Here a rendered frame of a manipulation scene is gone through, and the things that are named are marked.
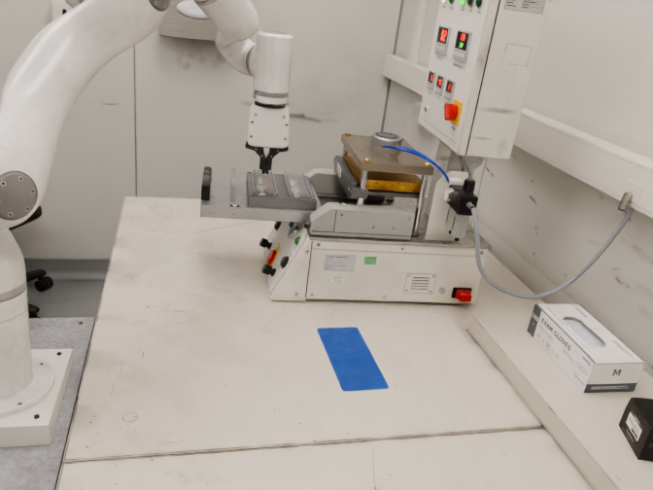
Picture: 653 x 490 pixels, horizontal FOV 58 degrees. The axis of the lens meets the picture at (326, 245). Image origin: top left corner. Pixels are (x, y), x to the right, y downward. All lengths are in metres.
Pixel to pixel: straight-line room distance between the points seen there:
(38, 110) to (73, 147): 1.97
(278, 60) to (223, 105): 1.49
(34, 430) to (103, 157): 2.02
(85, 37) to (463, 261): 0.98
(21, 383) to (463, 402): 0.81
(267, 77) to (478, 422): 0.87
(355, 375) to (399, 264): 0.35
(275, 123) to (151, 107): 1.49
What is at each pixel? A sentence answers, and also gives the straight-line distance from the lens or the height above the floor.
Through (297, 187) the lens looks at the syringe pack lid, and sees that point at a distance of 1.48.
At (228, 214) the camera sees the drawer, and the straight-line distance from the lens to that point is 1.41.
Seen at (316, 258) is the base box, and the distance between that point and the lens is 1.41.
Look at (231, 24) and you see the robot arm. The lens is 1.29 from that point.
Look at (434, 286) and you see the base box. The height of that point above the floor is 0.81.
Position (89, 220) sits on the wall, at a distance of 3.06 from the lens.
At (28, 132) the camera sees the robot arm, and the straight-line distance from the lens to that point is 0.97.
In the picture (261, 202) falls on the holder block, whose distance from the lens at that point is 1.42.
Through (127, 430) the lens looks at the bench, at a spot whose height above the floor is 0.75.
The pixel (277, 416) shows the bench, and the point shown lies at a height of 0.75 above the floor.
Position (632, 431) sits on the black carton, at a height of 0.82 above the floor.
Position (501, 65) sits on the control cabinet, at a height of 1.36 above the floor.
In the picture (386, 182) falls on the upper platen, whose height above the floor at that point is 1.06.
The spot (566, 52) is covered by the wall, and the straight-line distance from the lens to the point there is 1.78.
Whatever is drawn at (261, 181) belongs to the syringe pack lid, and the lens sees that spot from 1.50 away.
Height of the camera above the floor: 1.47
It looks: 24 degrees down
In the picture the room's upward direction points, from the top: 7 degrees clockwise
